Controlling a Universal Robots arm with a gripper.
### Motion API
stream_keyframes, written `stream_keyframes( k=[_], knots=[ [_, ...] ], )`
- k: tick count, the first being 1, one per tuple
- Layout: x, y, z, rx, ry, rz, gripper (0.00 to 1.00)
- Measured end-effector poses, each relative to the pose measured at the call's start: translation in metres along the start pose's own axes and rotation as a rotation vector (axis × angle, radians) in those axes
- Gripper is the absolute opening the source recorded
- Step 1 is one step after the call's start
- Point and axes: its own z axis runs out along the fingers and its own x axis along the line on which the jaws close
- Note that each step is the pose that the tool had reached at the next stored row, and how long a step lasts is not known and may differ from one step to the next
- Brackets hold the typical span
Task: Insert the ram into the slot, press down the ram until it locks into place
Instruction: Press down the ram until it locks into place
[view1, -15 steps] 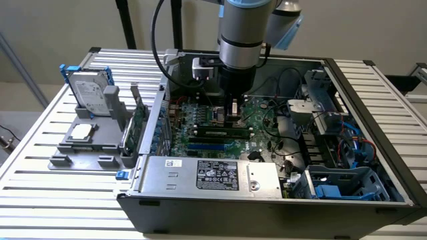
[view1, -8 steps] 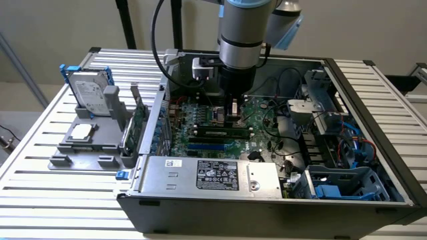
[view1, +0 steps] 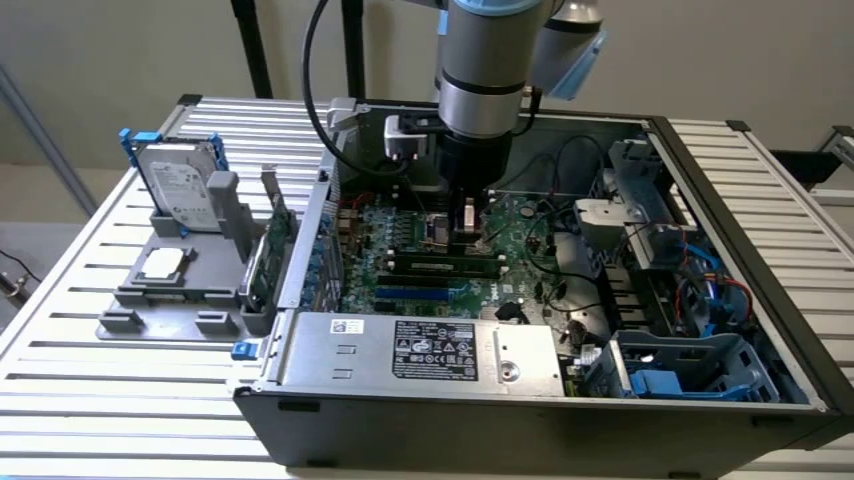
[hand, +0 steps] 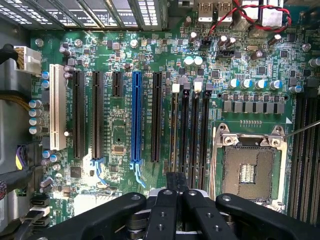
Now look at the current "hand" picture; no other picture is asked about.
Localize metal-framed CPU socket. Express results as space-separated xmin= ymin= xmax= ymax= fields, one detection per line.
xmin=211 ymin=122 xmax=289 ymax=211

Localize short black expansion slot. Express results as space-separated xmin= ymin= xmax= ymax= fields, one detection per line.
xmin=111 ymin=71 xmax=124 ymax=98

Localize blue expansion slot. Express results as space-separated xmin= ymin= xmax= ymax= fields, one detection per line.
xmin=129 ymin=71 xmax=144 ymax=165

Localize white PCI expansion slot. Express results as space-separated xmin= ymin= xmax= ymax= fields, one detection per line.
xmin=49 ymin=63 xmax=68 ymax=152

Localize RAM slot with white latch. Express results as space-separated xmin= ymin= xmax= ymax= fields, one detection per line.
xmin=169 ymin=83 xmax=181 ymax=174
xmin=188 ymin=80 xmax=204 ymax=190

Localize perforated metal slot covers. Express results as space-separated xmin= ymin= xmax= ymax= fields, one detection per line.
xmin=0 ymin=0 xmax=166 ymax=31

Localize thin metal locking lever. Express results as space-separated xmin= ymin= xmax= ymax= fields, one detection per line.
xmin=283 ymin=119 xmax=320 ymax=139

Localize long black expansion slot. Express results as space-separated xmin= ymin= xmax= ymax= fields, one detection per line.
xmin=72 ymin=70 xmax=86 ymax=160
xmin=91 ymin=70 xmax=105 ymax=161
xmin=151 ymin=71 xmax=164 ymax=163

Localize grey metal PC case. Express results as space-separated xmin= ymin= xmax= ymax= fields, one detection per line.
xmin=0 ymin=0 xmax=51 ymax=240

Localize white power connector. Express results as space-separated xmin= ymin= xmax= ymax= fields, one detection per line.
xmin=13 ymin=45 xmax=43 ymax=77

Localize red and black twisted wire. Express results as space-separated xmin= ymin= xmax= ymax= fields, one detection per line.
xmin=207 ymin=0 xmax=292 ymax=36

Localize yellow wire bundle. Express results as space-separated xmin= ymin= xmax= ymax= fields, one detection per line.
xmin=0 ymin=93 xmax=31 ymax=111

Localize black sleeved power cable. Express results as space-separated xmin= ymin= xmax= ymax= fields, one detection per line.
xmin=0 ymin=43 xmax=20 ymax=66

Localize black RAM slot bank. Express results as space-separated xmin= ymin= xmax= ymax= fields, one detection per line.
xmin=287 ymin=93 xmax=320 ymax=227

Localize black SATA cable plug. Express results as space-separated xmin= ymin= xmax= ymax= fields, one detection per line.
xmin=21 ymin=196 xmax=51 ymax=228

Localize RAM slot with black latch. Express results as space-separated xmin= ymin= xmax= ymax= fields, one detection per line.
xmin=198 ymin=83 xmax=214 ymax=191
xmin=179 ymin=81 xmax=191 ymax=176

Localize silver rear USB ports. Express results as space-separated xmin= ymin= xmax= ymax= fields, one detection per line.
xmin=197 ymin=0 xmax=235 ymax=24

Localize purple and yellow wire plug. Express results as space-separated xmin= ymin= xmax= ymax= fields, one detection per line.
xmin=14 ymin=144 xmax=29 ymax=171

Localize green motherboard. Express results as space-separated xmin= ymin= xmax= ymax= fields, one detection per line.
xmin=29 ymin=0 xmax=320 ymax=227

